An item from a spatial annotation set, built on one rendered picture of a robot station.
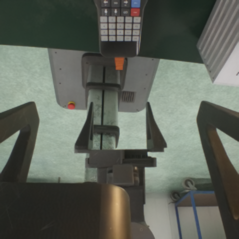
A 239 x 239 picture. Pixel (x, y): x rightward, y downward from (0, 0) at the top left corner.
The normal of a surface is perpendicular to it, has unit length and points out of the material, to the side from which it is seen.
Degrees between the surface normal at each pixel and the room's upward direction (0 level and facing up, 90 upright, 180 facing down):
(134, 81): 0
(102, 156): 60
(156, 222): 90
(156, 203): 90
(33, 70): 0
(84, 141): 81
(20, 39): 0
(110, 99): 90
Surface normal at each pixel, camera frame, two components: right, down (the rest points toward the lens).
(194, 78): 0.02, 0.79
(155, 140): 0.02, -0.48
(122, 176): 0.01, -0.69
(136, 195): 0.02, -0.13
